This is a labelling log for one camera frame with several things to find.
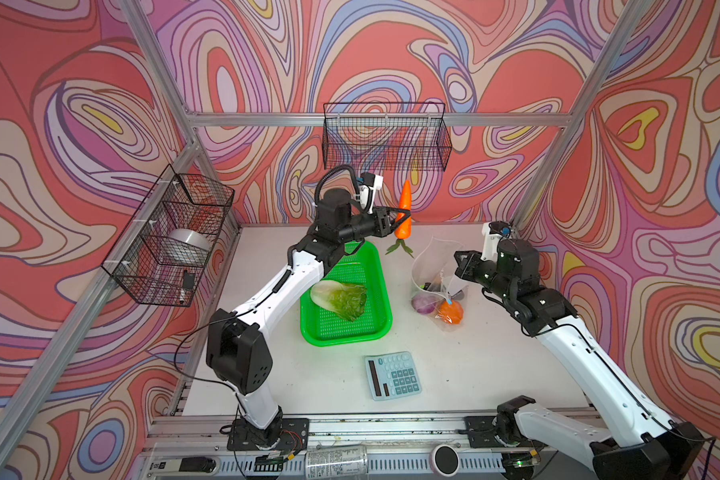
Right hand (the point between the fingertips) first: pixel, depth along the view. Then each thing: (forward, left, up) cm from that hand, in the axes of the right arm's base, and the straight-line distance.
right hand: (455, 260), depth 74 cm
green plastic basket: (-4, +37, -26) cm, 46 cm away
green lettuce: (-1, +28, -16) cm, 33 cm away
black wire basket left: (-1, +75, +6) cm, 76 cm away
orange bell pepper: (-3, -3, -21) cm, 22 cm away
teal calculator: (-20, +16, -26) cm, 36 cm away
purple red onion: (-2, +6, -17) cm, 19 cm away
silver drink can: (-39, +31, -21) cm, 54 cm away
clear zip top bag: (-7, +5, -3) cm, 9 cm away
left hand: (+6, +12, +11) cm, 17 cm away
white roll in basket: (+4, +66, +6) cm, 67 cm away
